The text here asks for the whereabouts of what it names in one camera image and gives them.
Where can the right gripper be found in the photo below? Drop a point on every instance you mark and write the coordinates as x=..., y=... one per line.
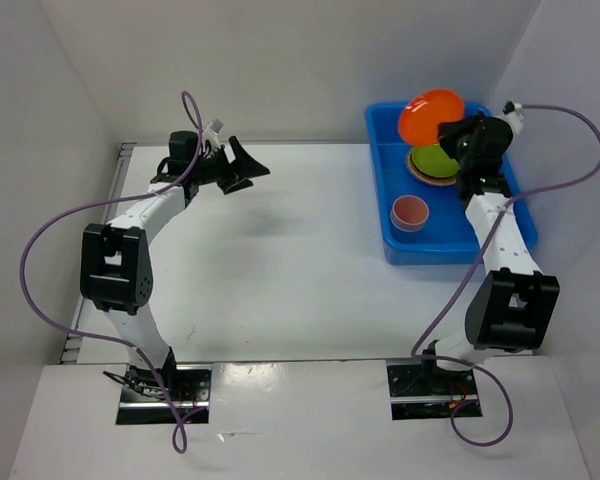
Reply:
x=448, y=131

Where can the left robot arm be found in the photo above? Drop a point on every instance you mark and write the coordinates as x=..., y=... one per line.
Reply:
x=116, y=271

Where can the brown woven bamboo tray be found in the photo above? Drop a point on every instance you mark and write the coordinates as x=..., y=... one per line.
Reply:
x=411, y=167

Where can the black plastic plate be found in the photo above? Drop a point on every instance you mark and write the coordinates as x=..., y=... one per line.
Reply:
x=427, y=179

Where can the green plastic plate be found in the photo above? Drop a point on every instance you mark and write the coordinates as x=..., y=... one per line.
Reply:
x=434, y=162

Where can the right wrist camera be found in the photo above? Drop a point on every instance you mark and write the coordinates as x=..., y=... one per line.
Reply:
x=513, y=115

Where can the blue plastic bin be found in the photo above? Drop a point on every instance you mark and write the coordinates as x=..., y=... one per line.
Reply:
x=447, y=237

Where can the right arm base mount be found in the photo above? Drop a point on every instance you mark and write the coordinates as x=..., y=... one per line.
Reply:
x=417, y=394

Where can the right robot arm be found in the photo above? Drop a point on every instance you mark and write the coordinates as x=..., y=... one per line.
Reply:
x=512, y=309

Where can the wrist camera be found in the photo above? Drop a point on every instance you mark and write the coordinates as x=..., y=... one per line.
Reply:
x=210, y=134
x=513, y=115

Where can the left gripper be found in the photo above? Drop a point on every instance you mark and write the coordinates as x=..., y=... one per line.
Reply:
x=243, y=166

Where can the orange plastic plate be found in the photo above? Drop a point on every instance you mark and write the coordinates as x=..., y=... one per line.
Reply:
x=418, y=122

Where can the pink plastic cup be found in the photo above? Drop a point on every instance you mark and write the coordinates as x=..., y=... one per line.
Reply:
x=410, y=202

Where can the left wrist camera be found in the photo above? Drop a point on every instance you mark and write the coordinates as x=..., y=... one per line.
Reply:
x=210, y=134

